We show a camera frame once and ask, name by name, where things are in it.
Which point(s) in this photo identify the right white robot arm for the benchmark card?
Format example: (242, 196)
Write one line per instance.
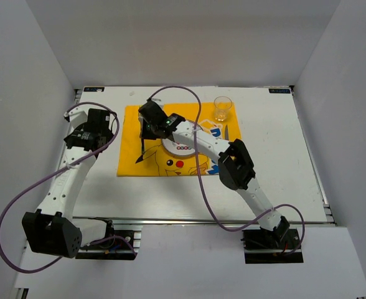
(235, 166)

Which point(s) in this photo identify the left black table label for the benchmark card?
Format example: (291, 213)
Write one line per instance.
(93, 89)

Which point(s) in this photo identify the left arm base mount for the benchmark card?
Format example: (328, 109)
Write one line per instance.
(122, 243)

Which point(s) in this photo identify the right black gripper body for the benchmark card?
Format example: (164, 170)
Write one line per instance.
(153, 134)

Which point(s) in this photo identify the fork with teal handle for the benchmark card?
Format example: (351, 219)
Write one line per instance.
(142, 146)

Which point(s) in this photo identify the right black table label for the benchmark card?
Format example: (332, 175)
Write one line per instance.
(279, 90)

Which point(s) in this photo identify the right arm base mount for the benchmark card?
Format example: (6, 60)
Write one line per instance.
(260, 248)

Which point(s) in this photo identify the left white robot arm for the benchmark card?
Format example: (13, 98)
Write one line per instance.
(51, 229)

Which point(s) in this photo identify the clear drinking glass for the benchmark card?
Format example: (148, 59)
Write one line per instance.
(222, 106)

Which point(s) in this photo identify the yellow Pikachu cloth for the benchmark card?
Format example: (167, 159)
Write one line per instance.
(155, 162)

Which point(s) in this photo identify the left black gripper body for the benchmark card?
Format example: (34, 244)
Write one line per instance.
(109, 136)

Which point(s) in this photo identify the white printed plate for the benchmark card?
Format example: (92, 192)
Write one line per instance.
(176, 149)

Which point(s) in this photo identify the black table label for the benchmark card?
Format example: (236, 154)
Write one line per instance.
(93, 89)
(279, 90)

